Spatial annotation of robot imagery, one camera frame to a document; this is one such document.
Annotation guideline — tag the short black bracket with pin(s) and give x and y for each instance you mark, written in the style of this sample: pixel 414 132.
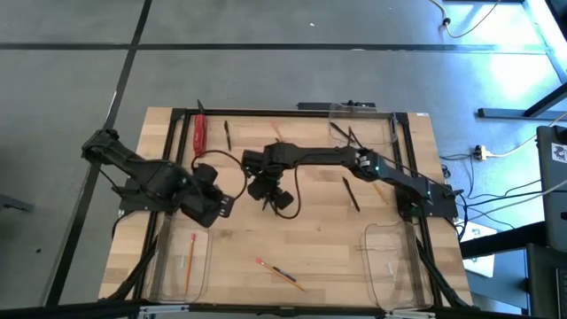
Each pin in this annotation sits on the short black bracket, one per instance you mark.
pixel 200 107

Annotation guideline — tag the black desk beam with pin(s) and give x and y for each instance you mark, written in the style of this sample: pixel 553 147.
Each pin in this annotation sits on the black desk beam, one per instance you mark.
pixel 500 241

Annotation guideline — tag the black diagonal frame strut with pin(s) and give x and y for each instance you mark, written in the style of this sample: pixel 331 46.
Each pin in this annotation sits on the black diagonal frame strut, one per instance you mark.
pixel 438 277
pixel 137 270

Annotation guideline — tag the black pen white lettering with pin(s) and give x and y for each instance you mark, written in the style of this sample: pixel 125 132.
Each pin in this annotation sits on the black pen white lettering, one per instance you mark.
pixel 227 135

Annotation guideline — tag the black table frame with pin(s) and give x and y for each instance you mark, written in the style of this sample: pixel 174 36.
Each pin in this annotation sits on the black table frame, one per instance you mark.
pixel 266 111

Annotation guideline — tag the blue pen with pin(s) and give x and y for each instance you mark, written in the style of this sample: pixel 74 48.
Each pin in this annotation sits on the blue pen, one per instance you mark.
pixel 285 274

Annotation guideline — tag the silver aluminium profile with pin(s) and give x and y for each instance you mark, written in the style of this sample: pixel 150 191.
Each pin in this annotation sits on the silver aluminium profile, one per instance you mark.
pixel 164 309
pixel 409 314

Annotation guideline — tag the grey floor object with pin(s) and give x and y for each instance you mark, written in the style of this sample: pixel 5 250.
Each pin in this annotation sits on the grey floor object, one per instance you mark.
pixel 13 204

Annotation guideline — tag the clear plastic bin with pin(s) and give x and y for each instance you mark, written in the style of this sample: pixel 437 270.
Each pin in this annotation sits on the clear plastic bin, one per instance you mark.
pixel 164 266
pixel 381 128
pixel 407 266

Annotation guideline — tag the white paper sheet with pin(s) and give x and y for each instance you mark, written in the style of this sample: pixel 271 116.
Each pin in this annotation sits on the white paper sheet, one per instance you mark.
pixel 480 266

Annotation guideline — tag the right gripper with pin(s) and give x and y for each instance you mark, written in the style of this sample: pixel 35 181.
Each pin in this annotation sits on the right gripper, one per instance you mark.
pixel 263 186

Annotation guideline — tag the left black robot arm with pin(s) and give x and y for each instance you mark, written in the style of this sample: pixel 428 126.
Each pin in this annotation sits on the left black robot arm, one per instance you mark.
pixel 150 177

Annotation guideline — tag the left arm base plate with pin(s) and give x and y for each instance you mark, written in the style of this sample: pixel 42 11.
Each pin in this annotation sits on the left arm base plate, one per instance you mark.
pixel 128 204

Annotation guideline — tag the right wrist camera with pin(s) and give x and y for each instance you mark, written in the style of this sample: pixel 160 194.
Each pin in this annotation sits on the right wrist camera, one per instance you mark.
pixel 284 199

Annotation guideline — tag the grey equipment case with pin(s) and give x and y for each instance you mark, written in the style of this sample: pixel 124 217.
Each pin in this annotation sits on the grey equipment case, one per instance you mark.
pixel 551 199

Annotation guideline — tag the flat black bar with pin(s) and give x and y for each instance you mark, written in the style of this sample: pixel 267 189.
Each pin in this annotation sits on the flat black bar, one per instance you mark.
pixel 314 106

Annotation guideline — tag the dark storage box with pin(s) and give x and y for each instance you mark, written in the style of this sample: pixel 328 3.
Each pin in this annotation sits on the dark storage box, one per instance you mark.
pixel 545 283

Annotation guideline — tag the white power strip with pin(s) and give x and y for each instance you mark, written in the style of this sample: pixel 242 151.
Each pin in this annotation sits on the white power strip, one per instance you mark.
pixel 480 153

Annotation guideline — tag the black desk leg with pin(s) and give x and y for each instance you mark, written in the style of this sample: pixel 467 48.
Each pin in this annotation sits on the black desk leg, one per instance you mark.
pixel 509 113

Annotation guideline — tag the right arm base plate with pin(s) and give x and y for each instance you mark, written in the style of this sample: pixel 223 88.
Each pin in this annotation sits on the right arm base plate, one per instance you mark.
pixel 443 206

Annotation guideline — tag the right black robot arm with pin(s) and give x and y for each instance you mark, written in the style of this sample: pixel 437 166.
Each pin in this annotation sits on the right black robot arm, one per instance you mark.
pixel 328 156

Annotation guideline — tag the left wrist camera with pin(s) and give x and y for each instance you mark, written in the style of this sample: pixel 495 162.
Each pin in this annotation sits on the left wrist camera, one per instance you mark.
pixel 226 206

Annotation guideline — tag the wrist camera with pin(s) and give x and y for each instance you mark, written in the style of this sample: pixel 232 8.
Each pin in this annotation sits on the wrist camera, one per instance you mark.
pixel 226 206
pixel 284 199

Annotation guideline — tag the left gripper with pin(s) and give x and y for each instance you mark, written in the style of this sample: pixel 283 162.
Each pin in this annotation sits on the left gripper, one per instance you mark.
pixel 201 212

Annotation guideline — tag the white printed sticker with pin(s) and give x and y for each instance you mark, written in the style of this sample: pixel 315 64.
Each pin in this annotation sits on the white printed sticker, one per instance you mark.
pixel 559 153

